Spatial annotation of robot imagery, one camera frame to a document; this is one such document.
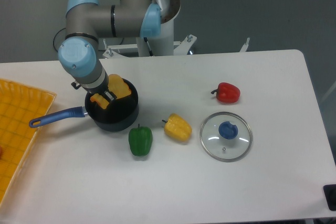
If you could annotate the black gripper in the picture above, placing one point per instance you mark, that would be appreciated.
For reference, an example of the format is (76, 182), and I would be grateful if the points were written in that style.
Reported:
(99, 86)

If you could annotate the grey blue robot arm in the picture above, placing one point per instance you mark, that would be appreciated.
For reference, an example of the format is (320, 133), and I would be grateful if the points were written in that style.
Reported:
(87, 21)

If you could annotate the red toy bell pepper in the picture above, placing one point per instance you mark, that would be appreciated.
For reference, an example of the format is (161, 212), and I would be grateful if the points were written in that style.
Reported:
(226, 93)

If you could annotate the green toy bell pepper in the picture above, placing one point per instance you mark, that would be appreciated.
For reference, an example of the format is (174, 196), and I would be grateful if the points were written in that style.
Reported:
(140, 140)

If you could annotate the black device at table edge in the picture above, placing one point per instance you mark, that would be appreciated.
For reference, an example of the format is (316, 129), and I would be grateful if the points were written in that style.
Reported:
(330, 196)

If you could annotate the glass lid blue knob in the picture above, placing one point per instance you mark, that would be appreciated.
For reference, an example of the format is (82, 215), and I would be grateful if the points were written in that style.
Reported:
(226, 136)

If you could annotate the black pot blue handle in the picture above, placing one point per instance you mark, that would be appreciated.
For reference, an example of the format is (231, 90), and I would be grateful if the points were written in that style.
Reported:
(119, 114)

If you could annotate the yellow toy bell pepper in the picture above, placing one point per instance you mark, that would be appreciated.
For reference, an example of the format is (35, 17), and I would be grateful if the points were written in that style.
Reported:
(177, 128)

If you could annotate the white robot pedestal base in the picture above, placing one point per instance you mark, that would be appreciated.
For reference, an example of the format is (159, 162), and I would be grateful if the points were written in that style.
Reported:
(164, 44)

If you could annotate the white metal frame bracket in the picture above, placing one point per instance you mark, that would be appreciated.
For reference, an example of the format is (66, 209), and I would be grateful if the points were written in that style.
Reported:
(119, 51)

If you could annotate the yellow toy bread slice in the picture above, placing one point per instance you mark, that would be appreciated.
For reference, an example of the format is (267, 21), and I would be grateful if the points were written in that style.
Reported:
(117, 86)

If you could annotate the yellow woven basket tray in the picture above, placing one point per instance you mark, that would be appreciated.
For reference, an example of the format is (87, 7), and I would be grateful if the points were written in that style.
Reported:
(19, 104)

